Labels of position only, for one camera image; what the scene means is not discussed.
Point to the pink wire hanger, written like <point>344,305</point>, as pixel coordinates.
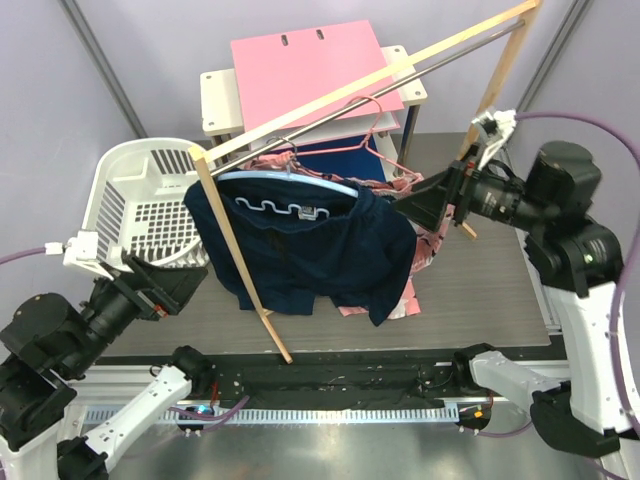
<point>381,146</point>

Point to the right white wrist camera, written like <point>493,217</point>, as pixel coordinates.
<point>494,128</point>

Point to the light blue plastic hanger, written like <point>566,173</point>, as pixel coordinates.
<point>308,213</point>

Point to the white shelf unit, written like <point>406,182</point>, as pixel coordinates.
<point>222,116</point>

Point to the white laundry basket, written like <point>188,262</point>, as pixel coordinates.
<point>136,204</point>

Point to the metal hanging rod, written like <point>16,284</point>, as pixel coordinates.
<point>367,99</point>

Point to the navy blue shorts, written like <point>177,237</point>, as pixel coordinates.
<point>360,256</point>

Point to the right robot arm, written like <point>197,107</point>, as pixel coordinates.
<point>579,264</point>

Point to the pink shark print shorts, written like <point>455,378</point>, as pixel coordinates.
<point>399,186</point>

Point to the pink ring binder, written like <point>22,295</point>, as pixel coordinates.
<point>278,73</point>

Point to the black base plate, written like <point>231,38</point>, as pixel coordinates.
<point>335,381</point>

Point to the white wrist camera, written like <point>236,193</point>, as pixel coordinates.
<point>494,128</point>
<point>84,252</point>

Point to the white slotted cable duct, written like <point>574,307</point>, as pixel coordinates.
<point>447,414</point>

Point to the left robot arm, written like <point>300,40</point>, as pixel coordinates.
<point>51,343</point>

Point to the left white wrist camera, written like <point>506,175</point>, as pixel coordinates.
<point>84,252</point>

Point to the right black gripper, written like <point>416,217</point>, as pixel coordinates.
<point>426,201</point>

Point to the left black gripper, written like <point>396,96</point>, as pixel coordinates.
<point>159,289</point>

